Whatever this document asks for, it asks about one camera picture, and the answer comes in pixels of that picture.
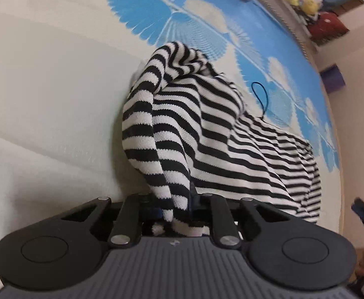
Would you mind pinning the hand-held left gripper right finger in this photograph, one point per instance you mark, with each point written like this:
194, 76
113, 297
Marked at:
196, 207

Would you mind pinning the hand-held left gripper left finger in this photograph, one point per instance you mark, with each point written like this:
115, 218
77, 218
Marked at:
132, 215

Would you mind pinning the black white wide-striped sweater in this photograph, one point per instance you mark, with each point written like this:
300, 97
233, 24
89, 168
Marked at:
200, 137

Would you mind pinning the purple box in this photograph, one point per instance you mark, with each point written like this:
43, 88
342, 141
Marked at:
333, 78

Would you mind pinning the blue white patterned mat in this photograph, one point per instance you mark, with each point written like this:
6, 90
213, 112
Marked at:
200, 37

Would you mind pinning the red plush cushion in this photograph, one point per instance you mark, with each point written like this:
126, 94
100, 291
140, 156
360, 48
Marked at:
327, 26

